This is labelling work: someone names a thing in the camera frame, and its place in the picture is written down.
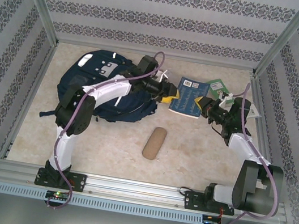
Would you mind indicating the blue book with white pattern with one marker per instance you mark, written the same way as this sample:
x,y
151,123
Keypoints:
x,y
187,101

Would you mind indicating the green notebook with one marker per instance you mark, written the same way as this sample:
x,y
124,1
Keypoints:
x,y
214,84

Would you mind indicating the white paper card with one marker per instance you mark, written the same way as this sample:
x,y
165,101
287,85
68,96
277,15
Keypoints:
x,y
254,111

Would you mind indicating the cork pencil case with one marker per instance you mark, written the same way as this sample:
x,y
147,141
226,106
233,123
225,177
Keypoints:
x,y
154,143

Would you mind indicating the navy blue student backpack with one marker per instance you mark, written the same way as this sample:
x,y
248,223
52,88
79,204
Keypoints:
x,y
70,76

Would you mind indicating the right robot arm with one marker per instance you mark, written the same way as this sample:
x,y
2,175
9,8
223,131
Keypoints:
x,y
246,148

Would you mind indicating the aluminium frame bar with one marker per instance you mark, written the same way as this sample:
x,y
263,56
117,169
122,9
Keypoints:
x,y
203,62

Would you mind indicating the aluminium side rail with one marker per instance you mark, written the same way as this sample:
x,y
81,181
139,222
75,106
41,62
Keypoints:
x,y
29,97
264,131

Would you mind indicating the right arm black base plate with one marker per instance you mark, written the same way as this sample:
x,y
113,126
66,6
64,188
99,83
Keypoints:
x,y
192,201

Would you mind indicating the aluminium mounting rail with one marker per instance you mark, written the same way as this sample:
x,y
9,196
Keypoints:
x,y
130,190

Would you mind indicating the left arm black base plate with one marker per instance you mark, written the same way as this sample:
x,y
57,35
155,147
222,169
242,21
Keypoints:
x,y
80,182

